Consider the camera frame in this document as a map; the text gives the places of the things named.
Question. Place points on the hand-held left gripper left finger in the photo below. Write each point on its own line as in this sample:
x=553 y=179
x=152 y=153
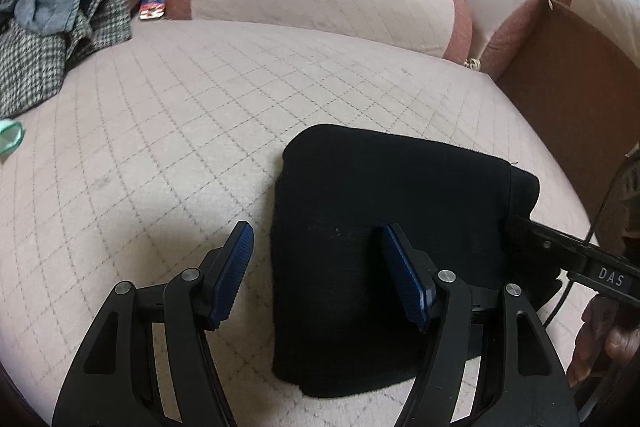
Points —
x=232 y=272

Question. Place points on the person's right hand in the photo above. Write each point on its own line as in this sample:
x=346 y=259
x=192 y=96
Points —
x=600 y=337

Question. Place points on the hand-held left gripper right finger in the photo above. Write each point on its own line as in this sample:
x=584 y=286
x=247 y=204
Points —
x=405 y=277

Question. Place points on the small pink cream cushion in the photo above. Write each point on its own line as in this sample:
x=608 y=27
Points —
x=500 y=17

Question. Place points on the beige cushion tassel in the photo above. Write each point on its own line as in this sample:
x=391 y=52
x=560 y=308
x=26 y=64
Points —
x=472 y=64

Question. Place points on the black pants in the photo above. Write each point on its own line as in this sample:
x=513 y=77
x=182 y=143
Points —
x=350 y=187

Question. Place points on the houndstooth checked garment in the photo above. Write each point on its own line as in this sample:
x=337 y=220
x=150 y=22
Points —
x=30 y=67

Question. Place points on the pink quilted mattress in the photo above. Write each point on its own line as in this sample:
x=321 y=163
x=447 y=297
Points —
x=175 y=107

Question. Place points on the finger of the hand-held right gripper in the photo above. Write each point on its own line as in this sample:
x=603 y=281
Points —
x=545 y=242

